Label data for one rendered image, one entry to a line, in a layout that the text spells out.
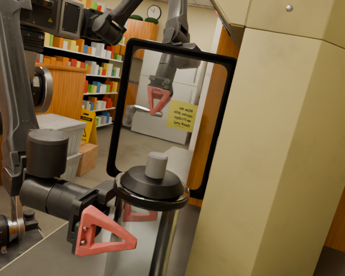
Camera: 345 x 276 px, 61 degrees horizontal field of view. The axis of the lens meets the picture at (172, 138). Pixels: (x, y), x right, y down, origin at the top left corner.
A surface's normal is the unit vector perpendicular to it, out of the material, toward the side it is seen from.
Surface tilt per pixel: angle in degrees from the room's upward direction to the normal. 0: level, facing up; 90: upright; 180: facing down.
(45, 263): 0
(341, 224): 90
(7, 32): 55
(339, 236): 90
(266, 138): 90
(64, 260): 0
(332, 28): 90
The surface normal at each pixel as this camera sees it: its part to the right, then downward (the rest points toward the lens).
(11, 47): 0.65, -0.31
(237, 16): -0.27, 0.16
